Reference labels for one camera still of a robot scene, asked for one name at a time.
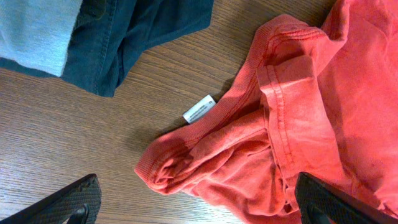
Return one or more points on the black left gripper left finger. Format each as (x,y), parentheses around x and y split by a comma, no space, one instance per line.
(78,203)

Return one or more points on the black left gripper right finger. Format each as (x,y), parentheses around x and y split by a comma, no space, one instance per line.
(321,203)

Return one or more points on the orange Fram t-shirt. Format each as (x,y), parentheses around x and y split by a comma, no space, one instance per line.
(321,100)

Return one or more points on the dark navy folded garment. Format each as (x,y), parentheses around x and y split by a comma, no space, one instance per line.
(110,35)

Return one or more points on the light grey folded shirt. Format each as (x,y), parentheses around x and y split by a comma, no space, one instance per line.
(36,33)

